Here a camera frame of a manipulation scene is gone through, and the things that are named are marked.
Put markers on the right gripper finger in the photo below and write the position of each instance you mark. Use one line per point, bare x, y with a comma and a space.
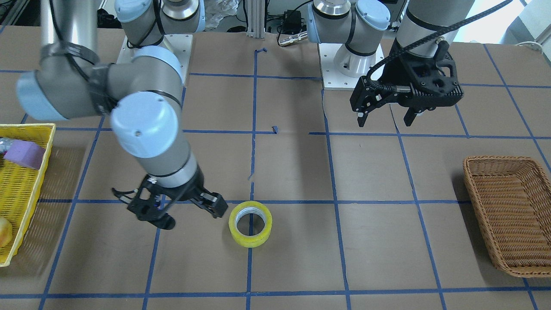
212, 202
145, 203

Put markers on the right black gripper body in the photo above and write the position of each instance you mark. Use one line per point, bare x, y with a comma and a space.
194, 191

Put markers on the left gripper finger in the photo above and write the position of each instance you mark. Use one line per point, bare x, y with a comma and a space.
411, 114
365, 98

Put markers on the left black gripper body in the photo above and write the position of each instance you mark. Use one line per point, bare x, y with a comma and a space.
386, 74

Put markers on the yellow tape roll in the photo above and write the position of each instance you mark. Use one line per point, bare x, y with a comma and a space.
250, 210

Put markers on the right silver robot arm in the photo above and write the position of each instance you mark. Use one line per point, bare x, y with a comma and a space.
142, 97

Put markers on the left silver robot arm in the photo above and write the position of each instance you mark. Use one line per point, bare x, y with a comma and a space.
360, 25

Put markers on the yellow plastic basket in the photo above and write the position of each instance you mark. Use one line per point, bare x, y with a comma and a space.
20, 186

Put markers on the brown wicker basket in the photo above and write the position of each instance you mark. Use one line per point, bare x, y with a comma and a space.
511, 197

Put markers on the purple foam block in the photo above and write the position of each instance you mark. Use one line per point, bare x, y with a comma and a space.
25, 153

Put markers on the toy croissant bread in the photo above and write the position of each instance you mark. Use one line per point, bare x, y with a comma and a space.
5, 232

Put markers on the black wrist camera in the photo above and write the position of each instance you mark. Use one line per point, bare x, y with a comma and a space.
421, 98

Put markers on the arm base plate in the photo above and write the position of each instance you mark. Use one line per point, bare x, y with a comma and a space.
341, 69
174, 49

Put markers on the aluminium frame post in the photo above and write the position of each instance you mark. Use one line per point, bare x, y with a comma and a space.
256, 18

